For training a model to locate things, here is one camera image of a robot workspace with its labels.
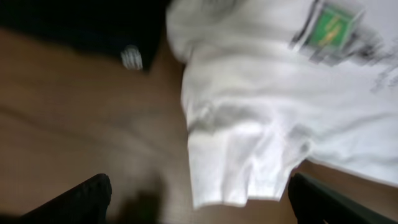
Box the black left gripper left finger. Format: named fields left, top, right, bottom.
left=19, top=174, right=112, bottom=224

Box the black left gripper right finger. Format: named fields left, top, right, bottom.
left=288, top=173, right=397, bottom=224

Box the white t-shirt with robot print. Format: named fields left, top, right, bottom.
left=167, top=0, right=397, bottom=208

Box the folded black garment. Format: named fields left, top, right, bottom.
left=1, top=0, right=169, bottom=71

